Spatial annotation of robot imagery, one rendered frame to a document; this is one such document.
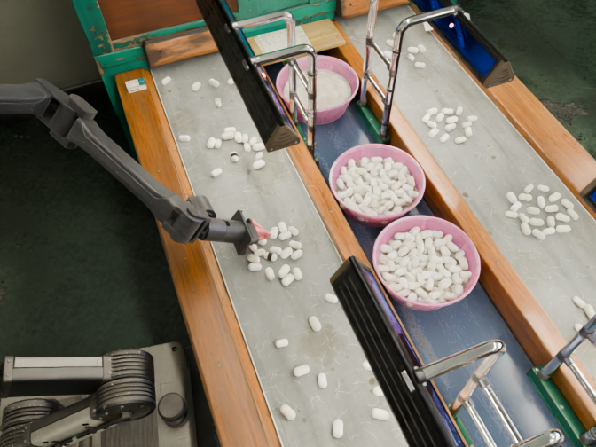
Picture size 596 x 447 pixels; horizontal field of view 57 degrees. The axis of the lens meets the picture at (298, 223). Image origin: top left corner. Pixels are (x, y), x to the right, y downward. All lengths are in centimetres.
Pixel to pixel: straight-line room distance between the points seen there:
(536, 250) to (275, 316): 69
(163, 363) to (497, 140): 117
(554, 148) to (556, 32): 193
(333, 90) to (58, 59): 154
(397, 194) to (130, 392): 85
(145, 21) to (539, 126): 126
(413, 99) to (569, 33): 194
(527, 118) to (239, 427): 122
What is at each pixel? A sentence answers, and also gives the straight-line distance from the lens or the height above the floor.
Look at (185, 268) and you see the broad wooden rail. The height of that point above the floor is 76.
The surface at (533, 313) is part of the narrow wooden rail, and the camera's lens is 141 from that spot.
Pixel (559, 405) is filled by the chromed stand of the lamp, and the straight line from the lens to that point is 139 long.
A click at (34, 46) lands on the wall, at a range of 291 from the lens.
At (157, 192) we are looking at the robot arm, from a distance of 127.
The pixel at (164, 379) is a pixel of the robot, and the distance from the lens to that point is 160.
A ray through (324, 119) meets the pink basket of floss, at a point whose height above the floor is 71.
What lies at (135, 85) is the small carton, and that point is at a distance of 187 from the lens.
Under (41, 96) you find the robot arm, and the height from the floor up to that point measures 111.
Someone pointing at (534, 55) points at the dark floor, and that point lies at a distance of 341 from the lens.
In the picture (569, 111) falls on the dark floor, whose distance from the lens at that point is 313.
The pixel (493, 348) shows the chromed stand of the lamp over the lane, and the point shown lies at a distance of 93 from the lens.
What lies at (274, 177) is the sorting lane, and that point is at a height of 74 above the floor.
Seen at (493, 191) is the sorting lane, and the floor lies 74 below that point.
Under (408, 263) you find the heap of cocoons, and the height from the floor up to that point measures 73.
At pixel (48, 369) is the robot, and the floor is 85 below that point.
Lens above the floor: 194
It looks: 55 degrees down
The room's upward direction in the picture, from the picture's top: 2 degrees counter-clockwise
